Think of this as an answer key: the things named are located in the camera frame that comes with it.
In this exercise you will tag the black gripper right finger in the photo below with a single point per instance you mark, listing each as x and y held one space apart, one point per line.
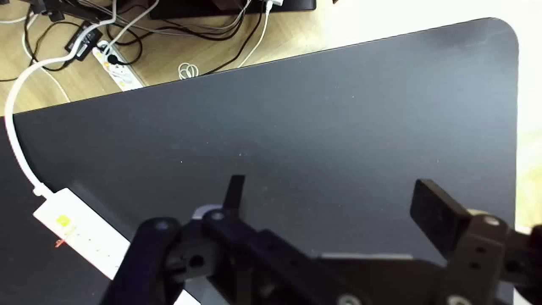
441 217

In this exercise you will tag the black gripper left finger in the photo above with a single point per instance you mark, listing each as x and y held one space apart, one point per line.
255 254

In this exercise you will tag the white floor power strip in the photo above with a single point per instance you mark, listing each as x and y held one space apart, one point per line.
121 73

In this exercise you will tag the black power brick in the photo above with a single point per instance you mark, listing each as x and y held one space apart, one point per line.
86 39

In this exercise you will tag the black device base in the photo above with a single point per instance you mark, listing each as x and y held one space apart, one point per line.
226 7

